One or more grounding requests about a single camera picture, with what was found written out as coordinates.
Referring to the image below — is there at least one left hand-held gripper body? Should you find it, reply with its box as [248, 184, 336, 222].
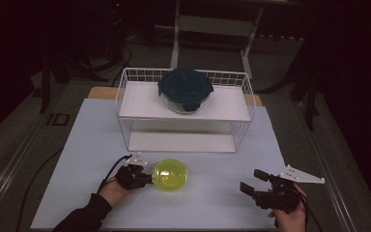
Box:
[114, 152, 149, 191]

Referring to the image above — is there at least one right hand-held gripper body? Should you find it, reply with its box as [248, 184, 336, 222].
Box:
[252, 164, 326, 215]

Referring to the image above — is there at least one yellow-green translucent bowl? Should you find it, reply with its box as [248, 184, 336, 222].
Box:
[151, 158, 189, 192]

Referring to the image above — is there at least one white wire shelf rack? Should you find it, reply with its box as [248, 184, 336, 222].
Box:
[115, 67, 257, 154]

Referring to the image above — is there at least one dark blue lidded glass container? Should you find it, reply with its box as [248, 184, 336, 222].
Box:
[157, 68, 214, 114]

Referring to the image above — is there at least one person's left hand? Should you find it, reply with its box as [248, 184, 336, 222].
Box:
[98, 176, 136, 209]

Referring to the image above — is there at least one person's right hand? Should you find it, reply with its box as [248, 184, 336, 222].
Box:
[268, 183, 307, 232]

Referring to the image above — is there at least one pale blue table mat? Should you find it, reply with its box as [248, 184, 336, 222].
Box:
[30, 98, 296, 230]

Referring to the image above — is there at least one black metal stand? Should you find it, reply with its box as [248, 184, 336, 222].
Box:
[303, 61, 321, 131]

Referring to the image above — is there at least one black floor socket box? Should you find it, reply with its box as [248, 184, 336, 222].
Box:
[45, 112, 71, 127]

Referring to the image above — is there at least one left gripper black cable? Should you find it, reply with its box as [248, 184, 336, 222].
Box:
[96, 154, 133, 195]

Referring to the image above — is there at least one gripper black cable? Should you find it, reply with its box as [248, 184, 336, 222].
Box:
[96, 154, 133, 195]
[298, 189, 324, 232]

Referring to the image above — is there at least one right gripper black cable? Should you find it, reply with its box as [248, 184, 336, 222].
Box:
[298, 189, 324, 232]

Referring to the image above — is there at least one black floor cable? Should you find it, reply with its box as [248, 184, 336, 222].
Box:
[18, 147, 65, 220]

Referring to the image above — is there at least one bundle of black cables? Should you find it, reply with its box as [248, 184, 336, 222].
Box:
[109, 43, 133, 88]

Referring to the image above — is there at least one white metal table frame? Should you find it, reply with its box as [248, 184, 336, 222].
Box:
[169, 0, 265, 80]

